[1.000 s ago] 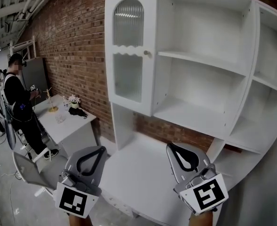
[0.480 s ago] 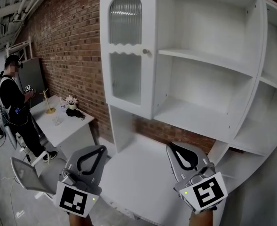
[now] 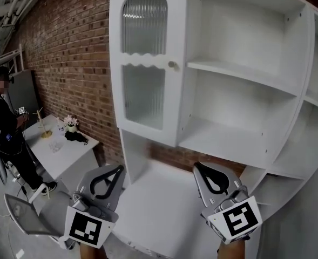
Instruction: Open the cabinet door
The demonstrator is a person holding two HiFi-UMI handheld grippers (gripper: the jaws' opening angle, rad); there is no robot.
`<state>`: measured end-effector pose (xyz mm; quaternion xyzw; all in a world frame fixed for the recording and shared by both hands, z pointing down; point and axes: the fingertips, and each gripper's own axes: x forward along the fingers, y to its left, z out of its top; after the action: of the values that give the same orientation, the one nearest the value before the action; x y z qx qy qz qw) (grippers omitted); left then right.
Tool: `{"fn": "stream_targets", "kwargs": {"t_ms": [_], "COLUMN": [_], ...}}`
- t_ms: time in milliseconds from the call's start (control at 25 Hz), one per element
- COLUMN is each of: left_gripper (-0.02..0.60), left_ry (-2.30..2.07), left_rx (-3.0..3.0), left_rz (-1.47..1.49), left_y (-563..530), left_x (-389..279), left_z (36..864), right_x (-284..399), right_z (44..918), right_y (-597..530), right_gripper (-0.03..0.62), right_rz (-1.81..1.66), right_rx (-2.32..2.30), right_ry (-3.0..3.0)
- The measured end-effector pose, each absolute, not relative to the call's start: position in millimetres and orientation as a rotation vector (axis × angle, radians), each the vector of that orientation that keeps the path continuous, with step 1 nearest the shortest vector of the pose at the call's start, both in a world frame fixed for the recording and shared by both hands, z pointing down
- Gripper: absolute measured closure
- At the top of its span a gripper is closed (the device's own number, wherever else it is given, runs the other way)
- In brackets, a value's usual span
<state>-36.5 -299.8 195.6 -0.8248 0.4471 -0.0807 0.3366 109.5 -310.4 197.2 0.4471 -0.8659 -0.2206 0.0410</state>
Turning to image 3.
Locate gold jewellery stand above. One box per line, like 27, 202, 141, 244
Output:
32, 107, 53, 140

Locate white table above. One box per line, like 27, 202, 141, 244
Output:
23, 114, 100, 181

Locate white cabinet door ribbed glass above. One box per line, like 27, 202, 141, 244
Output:
109, 0, 188, 148

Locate white chair with mesh back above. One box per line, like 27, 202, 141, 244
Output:
3, 182, 78, 251

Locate white open shelf cabinet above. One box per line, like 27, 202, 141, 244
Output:
119, 0, 318, 259

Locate white metal frame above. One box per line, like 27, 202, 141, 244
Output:
0, 44, 25, 74

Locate grey board panel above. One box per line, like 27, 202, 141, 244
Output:
8, 69, 43, 119

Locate pink flowers in white pot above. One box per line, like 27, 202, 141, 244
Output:
63, 114, 80, 134

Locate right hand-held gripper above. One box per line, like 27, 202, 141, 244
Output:
193, 161, 263, 245

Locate person's right forearm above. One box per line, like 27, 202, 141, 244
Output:
217, 238, 246, 259

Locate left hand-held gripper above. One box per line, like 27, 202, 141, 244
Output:
57, 165, 127, 250

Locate clear glass item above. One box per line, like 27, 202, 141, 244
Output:
48, 140, 65, 154

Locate person's left forearm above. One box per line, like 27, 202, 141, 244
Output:
79, 242, 106, 259

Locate black folded cloth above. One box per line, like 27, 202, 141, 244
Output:
64, 131, 90, 146

